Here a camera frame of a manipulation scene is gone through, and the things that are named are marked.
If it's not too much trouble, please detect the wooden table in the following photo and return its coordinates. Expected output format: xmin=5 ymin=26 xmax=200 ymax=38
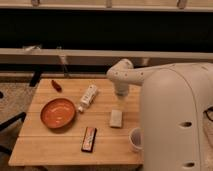
xmin=9 ymin=79 xmax=143 ymax=166

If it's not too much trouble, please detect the black candy bar packet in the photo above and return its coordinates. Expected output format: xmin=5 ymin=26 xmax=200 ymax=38
xmin=81 ymin=127 xmax=97 ymax=152

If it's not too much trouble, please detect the white paper cup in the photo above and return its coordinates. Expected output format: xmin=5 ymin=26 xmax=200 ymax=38
xmin=129 ymin=128 xmax=142 ymax=152

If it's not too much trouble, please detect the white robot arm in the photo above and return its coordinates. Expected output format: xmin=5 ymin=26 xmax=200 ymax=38
xmin=107 ymin=59 xmax=213 ymax=171

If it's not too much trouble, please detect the red chili pepper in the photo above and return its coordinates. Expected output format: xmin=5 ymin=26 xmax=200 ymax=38
xmin=51 ymin=80 xmax=62 ymax=92

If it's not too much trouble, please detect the orange ceramic bowl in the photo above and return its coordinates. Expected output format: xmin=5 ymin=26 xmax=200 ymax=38
xmin=40 ymin=98 xmax=76 ymax=129

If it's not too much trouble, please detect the white plastic bottle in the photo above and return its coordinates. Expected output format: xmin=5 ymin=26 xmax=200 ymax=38
xmin=78 ymin=84 xmax=98 ymax=113

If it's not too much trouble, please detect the black chair leg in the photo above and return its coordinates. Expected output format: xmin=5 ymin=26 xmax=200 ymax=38
xmin=0 ymin=112 xmax=26 ymax=131

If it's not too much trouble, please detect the white sponge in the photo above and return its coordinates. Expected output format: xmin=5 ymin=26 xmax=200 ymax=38
xmin=110 ymin=110 xmax=122 ymax=128

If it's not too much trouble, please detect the long grey railing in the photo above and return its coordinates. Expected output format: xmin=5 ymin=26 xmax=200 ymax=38
xmin=0 ymin=47 xmax=213 ymax=67

